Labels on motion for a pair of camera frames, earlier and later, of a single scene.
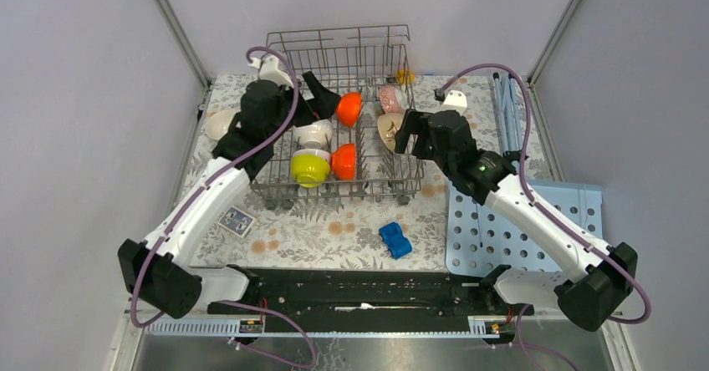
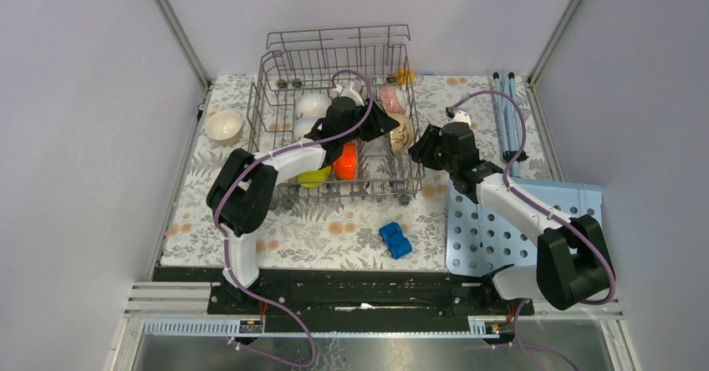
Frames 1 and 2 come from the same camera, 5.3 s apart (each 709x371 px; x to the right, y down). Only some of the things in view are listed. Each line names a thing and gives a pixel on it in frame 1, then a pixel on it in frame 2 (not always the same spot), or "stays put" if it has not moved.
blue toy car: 396,242 stays put
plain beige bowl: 218,123 stays put
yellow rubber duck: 405,76 stays put
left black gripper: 324,104 → 380,124
